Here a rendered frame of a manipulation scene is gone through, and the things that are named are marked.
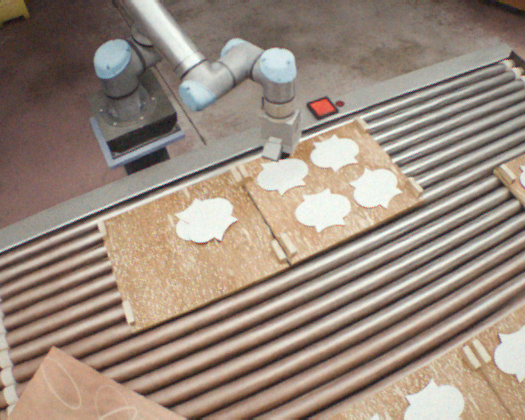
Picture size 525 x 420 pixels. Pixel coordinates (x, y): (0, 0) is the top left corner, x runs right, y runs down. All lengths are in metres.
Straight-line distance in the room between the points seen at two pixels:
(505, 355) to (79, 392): 0.93
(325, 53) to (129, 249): 2.38
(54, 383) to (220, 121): 2.11
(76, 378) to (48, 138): 2.29
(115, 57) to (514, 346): 1.29
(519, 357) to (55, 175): 2.51
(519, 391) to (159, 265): 0.91
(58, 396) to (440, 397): 0.81
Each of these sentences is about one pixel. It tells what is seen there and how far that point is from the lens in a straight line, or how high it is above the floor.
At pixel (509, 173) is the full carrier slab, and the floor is 0.96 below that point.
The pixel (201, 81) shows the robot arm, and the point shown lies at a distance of 1.07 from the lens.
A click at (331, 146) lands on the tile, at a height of 0.94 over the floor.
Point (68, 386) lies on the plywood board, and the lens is 1.08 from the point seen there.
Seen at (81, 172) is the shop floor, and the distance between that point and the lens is 2.87.
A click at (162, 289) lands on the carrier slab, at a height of 0.94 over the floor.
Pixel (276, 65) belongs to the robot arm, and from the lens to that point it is 1.05.
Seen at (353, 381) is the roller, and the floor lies 0.92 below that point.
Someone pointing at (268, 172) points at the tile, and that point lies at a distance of 1.36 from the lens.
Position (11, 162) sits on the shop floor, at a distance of 3.18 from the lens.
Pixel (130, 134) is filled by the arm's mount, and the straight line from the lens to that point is 1.55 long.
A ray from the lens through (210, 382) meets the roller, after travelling 1.12.
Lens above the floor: 1.98
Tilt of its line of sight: 54 degrees down
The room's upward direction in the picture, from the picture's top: 6 degrees counter-clockwise
